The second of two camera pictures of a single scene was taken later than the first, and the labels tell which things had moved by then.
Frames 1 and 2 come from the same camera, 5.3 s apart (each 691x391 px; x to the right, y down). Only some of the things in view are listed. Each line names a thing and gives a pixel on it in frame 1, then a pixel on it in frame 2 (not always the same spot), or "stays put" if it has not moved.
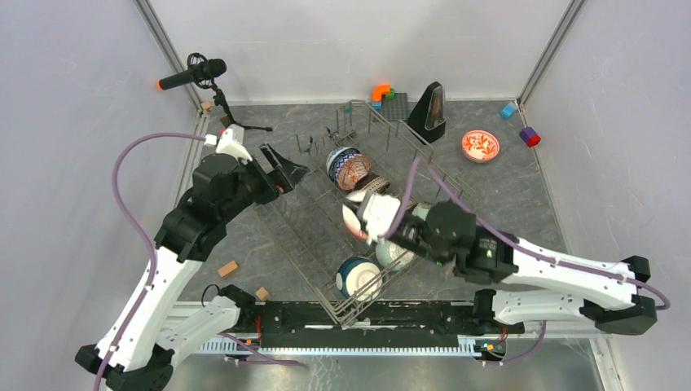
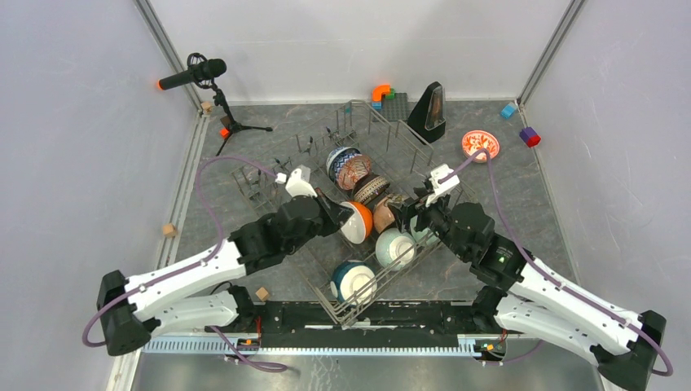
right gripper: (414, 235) to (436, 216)
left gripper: (275, 185) to (338, 213)
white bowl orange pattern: (480, 146) stays put
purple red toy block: (530, 138) stays put
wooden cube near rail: (262, 293) stays put
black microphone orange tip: (201, 71) stays put
